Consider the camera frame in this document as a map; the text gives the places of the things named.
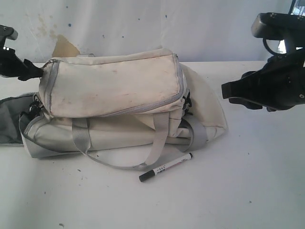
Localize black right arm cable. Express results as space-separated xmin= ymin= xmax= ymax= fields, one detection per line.
xmin=262 ymin=38 xmax=286 ymax=57

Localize black white marker pen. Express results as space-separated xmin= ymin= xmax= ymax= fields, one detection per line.
xmin=139 ymin=153 xmax=193 ymax=182

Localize white canvas duffel bag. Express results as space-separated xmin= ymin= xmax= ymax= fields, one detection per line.
xmin=0 ymin=49 xmax=228 ymax=171

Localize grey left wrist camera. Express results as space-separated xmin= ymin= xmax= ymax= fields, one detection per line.
xmin=0 ymin=25 xmax=18 ymax=41

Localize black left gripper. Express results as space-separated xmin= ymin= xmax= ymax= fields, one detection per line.
xmin=0 ymin=46 xmax=43 ymax=82

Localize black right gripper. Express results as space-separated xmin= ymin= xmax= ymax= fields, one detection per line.
xmin=221 ymin=48 xmax=305 ymax=112

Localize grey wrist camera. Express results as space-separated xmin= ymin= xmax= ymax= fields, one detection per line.
xmin=0 ymin=25 xmax=18 ymax=41
xmin=251 ymin=12 xmax=305 ymax=41

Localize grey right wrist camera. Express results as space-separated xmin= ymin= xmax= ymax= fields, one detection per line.
xmin=251 ymin=12 xmax=305 ymax=41

